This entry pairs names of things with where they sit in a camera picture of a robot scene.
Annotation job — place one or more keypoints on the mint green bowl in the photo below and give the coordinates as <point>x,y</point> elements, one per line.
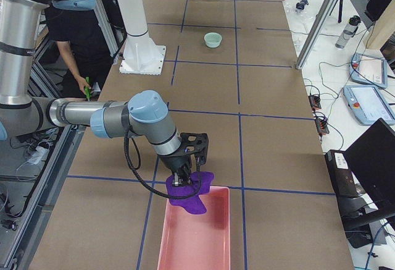
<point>212,39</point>

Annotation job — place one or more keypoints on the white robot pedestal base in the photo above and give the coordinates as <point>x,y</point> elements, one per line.
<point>140,55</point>

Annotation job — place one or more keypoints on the teach pendant tablet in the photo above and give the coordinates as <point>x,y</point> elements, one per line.
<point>369,70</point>
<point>368,104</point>

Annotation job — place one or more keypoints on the seated person in black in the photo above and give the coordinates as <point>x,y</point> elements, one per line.
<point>82,47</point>

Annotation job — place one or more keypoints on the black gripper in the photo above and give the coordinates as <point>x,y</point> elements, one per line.
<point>176,162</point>

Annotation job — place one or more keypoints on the pink plastic bin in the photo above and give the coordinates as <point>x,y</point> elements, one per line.
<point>197,241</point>

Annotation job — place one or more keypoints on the black computer monitor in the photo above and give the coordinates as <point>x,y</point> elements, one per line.
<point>371,159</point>

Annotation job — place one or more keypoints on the clear water bottle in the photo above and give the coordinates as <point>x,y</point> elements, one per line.
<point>348,32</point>

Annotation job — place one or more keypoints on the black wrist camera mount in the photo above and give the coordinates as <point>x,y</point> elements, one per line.
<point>195,144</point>

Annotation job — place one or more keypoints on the folded blue umbrella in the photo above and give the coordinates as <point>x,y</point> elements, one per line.
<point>300,6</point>

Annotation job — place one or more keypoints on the green handled tool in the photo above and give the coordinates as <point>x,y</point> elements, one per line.
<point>87,89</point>

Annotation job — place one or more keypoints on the purple cloth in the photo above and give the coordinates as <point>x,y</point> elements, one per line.
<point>201,182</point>

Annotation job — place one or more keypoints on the aluminium frame post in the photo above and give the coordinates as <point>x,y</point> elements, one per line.
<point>313,35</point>

